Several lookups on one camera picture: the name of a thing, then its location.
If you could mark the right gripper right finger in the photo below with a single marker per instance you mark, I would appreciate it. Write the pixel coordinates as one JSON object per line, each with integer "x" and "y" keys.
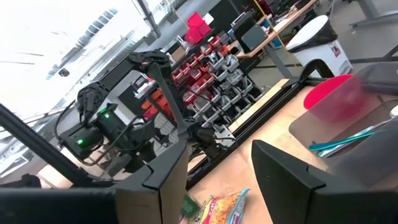
{"x": 286, "y": 186}

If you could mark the wooden workbench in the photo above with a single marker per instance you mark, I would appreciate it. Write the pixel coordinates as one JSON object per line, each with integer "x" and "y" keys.
{"x": 273, "y": 31}

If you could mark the black computer box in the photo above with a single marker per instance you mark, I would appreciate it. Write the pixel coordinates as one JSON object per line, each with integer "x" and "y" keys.
{"x": 252, "y": 35}

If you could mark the black wedge-shaped object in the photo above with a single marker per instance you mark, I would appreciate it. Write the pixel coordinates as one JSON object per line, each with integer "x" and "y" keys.
{"x": 377, "y": 77}

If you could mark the green-lid spice jar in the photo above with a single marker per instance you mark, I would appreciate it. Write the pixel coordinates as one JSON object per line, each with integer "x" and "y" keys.
{"x": 189, "y": 206}

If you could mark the black cabinet orange drawers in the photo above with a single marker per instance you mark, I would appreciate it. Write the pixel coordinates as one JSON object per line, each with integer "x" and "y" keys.
{"x": 154, "y": 104}

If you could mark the red plastic cup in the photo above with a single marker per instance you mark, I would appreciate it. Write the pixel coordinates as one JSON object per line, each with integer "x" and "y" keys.
{"x": 326, "y": 90}

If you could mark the red boxes stack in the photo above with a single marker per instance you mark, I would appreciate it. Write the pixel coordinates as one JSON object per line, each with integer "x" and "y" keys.
{"x": 196, "y": 28}

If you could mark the red and grey parts shelf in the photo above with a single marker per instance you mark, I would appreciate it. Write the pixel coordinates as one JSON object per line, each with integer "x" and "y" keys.
{"x": 214, "y": 77}

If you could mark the white trash can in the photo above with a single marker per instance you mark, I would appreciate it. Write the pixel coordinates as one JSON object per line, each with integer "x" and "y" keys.
{"x": 317, "y": 43}

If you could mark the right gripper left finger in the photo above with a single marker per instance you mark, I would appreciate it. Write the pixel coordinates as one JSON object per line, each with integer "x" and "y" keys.
{"x": 149, "y": 199}

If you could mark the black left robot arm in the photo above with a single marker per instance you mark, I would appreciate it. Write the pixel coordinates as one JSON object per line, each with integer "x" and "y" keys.
{"x": 166, "y": 93}

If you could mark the blue-edged ramen packet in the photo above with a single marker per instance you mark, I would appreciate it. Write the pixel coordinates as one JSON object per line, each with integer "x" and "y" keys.
{"x": 224, "y": 207}

